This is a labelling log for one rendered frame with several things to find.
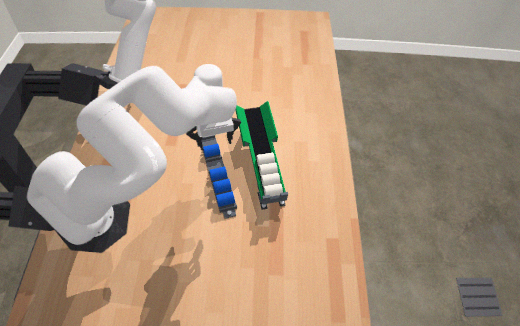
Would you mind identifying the white cylinder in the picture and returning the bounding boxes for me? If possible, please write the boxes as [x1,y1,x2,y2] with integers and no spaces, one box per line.
[259,163,278,176]
[261,173,280,187]
[264,183,283,197]
[257,153,275,166]

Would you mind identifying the blue cylinder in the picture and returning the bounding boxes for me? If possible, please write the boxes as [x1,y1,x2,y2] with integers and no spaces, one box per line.
[203,144,220,157]
[213,179,232,193]
[209,167,227,181]
[216,192,235,207]

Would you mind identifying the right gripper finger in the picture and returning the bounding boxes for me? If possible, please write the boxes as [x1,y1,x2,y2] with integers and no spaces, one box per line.
[227,117,241,144]
[186,126,203,150]

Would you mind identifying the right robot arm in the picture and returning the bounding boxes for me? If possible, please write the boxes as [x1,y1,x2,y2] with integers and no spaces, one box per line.
[27,64,237,245]

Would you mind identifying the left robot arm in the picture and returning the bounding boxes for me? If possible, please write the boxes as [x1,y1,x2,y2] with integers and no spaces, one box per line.
[103,0,156,83]

